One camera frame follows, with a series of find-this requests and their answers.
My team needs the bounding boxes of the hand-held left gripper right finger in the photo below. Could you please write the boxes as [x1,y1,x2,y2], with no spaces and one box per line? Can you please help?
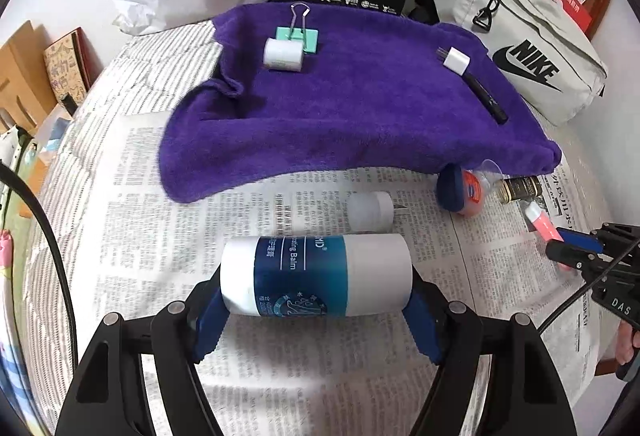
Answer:
[402,280,571,436]

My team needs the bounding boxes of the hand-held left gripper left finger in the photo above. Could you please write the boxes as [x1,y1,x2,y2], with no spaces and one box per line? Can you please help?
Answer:
[55,280,236,436]

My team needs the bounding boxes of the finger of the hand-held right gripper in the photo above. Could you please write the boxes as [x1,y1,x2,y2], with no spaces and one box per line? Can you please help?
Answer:
[545,241,596,269]
[555,229,603,254]

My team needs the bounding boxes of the pink highlighter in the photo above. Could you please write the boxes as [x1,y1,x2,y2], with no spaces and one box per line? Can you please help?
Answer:
[520,201,576,272]

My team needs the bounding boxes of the brown and gold bottle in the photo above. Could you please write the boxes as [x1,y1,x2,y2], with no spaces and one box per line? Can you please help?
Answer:
[497,175,543,204]

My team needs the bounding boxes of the white and blue balm bottle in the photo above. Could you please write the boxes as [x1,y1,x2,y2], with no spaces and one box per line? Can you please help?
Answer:
[220,232,413,318]

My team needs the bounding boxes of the clear plastic cap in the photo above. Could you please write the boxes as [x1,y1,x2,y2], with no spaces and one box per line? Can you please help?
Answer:
[472,159,506,192]

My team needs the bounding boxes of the blue and orange round tin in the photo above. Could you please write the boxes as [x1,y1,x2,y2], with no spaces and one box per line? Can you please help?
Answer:
[436,165,488,217]

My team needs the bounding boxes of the black stick-shaped case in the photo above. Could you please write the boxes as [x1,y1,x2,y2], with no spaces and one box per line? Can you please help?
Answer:
[462,69,509,124]

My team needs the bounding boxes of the white charger cube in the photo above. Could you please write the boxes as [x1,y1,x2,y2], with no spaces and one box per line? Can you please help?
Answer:
[435,46,472,76]

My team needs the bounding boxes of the white tape roll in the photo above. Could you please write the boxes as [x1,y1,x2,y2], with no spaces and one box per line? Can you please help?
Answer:
[262,38,304,73]

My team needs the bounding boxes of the green binder clip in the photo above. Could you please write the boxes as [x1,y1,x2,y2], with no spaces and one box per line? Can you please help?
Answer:
[269,2,321,56]

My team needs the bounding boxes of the person's right hand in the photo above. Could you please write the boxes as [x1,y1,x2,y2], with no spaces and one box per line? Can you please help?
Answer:
[615,319,640,369]

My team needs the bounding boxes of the newspaper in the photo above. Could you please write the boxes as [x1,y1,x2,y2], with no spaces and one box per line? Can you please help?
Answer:
[100,126,606,436]

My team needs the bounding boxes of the purple towel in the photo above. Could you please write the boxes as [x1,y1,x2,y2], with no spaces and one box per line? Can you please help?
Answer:
[160,2,563,204]

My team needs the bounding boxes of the clear plastic box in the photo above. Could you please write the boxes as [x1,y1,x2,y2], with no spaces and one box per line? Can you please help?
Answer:
[37,116,73,162]

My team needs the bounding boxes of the white dotted cloth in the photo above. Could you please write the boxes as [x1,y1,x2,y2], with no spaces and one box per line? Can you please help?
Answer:
[0,126,38,177]

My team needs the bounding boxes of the patterned notebook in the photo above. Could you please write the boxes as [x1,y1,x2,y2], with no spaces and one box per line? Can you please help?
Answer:
[42,27,98,104]

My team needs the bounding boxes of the wooden bedside cabinet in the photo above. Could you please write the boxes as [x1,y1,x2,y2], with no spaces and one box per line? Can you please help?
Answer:
[0,20,96,137]

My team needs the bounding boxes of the black cable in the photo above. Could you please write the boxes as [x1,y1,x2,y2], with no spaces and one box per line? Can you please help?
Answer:
[0,161,76,332]
[537,239,640,332]

